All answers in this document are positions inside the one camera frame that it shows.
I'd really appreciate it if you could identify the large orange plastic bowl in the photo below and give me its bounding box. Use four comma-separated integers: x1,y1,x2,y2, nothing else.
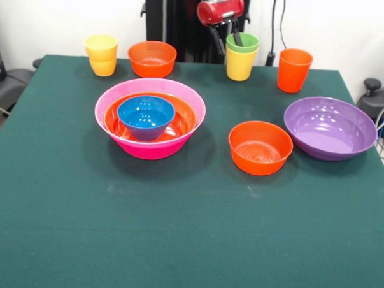
103,89,199,144

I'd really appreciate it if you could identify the blue plastic bowl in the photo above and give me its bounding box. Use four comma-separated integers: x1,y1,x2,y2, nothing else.
116,94,177,143

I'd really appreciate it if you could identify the small orange plastic bowl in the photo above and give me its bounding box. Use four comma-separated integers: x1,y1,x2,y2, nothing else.
126,39,178,80
226,119,295,178

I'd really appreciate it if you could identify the green plastic cup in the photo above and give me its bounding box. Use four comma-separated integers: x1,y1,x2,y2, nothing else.
225,31,261,55

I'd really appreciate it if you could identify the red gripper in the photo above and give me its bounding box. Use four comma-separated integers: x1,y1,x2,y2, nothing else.
195,0,246,57

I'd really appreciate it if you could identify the dark green tablecloth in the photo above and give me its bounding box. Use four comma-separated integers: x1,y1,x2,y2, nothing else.
0,52,384,288

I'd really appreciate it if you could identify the thin black cable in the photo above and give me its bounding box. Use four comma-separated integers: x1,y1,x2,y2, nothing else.
278,0,290,50

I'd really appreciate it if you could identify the large pink plastic bowl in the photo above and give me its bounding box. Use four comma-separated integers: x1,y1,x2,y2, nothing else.
92,75,208,163

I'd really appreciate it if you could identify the light orange plastic cup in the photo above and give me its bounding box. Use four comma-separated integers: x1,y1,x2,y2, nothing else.
88,55,117,78

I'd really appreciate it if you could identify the yellow plastic cup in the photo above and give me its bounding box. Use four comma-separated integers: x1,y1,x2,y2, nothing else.
224,43,259,83
83,34,119,62

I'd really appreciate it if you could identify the thick black cable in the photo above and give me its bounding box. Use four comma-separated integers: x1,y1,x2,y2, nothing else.
266,0,279,68

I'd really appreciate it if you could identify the purple plastic bowl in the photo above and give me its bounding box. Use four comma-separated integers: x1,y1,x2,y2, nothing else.
281,94,380,164

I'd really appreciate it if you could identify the black stand base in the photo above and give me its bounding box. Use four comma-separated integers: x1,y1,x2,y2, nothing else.
353,77,384,140
0,56,43,116

